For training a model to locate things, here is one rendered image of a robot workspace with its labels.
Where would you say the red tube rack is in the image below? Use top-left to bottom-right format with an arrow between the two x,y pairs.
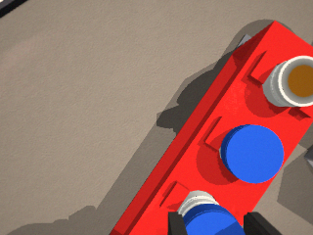
110,21 -> 313,235

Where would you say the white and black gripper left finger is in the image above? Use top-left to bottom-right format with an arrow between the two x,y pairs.
167,211 -> 188,235

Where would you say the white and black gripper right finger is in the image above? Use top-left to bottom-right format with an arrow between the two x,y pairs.
244,211 -> 283,235

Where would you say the dark grey bolted mounting bracket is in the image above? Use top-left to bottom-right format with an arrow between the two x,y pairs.
235,34 -> 251,50

